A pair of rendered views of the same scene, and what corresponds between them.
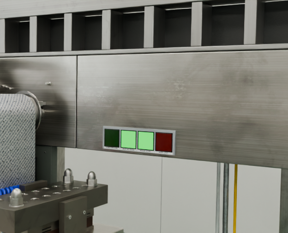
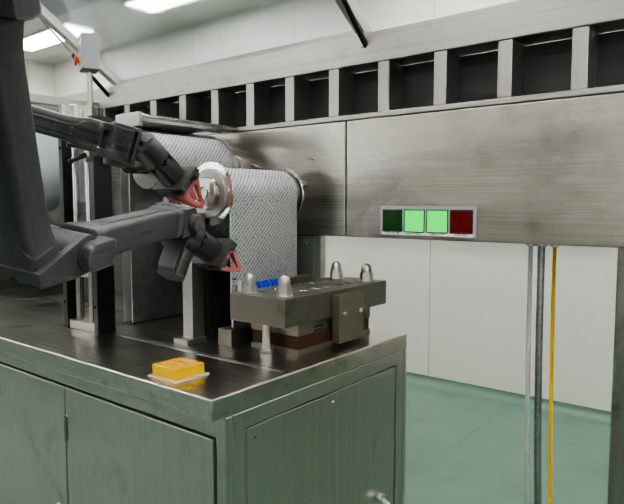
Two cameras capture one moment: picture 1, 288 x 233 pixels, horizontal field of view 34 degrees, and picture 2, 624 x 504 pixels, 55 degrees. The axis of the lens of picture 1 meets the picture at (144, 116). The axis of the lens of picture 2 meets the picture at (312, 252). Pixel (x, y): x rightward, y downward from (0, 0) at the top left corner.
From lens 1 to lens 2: 0.15 m
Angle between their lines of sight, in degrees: 8
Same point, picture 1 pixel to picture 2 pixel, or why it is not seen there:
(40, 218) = (312, 312)
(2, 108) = (260, 184)
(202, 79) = (513, 138)
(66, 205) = (341, 299)
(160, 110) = (456, 182)
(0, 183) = (259, 275)
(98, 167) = not seen: hidden behind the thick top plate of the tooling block
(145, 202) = (408, 328)
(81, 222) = (357, 322)
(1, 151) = (260, 236)
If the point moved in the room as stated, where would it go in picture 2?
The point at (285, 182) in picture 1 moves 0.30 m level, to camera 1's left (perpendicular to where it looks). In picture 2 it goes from (623, 271) to (482, 269)
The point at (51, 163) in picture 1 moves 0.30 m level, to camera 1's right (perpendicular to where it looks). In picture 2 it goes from (313, 257) to (424, 258)
